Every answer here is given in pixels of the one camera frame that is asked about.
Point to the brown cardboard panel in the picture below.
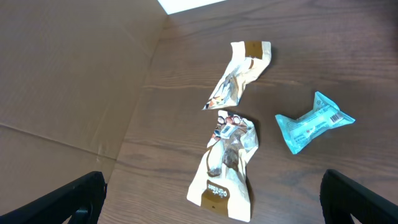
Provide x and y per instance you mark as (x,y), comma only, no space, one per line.
(71,73)

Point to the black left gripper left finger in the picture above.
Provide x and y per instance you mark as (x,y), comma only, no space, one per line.
(79,201)

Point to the cream crumpled snack bag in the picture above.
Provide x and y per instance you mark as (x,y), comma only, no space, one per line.
(249,60)

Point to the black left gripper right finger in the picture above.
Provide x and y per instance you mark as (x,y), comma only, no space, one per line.
(343,199)

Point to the cream brown snack bag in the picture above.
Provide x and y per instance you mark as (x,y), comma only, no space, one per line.
(220,182)

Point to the teal snack wrapper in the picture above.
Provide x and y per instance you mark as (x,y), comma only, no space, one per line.
(325,115)

